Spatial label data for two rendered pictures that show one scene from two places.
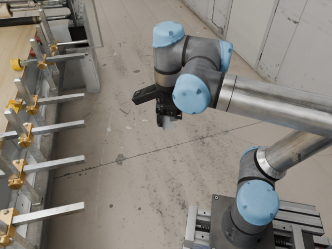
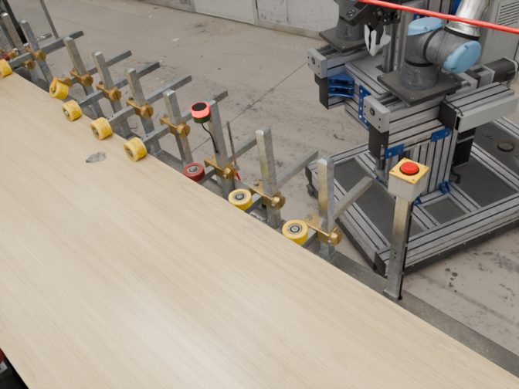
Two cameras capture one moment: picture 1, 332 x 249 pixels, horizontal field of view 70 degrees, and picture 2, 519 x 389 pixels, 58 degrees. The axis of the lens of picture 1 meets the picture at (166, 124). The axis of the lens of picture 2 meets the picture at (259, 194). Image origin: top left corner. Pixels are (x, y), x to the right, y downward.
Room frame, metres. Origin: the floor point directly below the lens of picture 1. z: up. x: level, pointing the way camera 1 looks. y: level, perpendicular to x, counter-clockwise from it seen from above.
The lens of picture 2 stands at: (-1.24, 1.12, 2.00)
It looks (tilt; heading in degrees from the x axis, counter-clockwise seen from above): 42 degrees down; 333
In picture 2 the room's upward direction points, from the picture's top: 9 degrees counter-clockwise
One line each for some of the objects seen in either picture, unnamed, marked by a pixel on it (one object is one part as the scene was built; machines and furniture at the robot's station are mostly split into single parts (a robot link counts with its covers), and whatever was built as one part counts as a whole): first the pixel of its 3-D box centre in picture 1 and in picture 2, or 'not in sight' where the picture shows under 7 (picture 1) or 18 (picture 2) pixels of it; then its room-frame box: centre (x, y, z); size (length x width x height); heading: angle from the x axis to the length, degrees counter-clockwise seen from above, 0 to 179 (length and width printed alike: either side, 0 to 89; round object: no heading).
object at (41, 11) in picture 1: (50, 36); (3, 40); (2.03, 1.04, 0.91); 0.03 x 0.03 x 0.48; 13
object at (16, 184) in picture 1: (18, 174); (140, 107); (0.60, 0.69, 0.95); 0.13 x 0.06 x 0.05; 13
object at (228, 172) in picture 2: not in sight; (219, 167); (0.11, 0.58, 0.85); 0.13 x 0.06 x 0.05; 13
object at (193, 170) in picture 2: not in sight; (195, 179); (0.10, 0.69, 0.85); 0.08 x 0.08 x 0.11
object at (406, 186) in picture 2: not in sight; (407, 180); (-0.65, 0.40, 1.18); 0.07 x 0.07 x 0.08; 13
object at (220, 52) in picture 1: (206, 58); not in sight; (0.50, -0.10, 1.61); 0.11 x 0.11 x 0.08; 72
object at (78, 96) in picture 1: (54, 100); (100, 66); (1.13, 0.70, 0.95); 0.36 x 0.03 x 0.03; 103
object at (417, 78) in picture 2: not in sight; (419, 68); (-0.17, -0.18, 1.09); 0.15 x 0.15 x 0.10
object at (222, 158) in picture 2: not in sight; (221, 154); (0.09, 0.57, 0.92); 0.03 x 0.03 x 0.48; 13
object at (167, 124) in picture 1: (167, 124); not in sight; (0.53, -0.01, 1.35); 0.06 x 0.03 x 0.09; 79
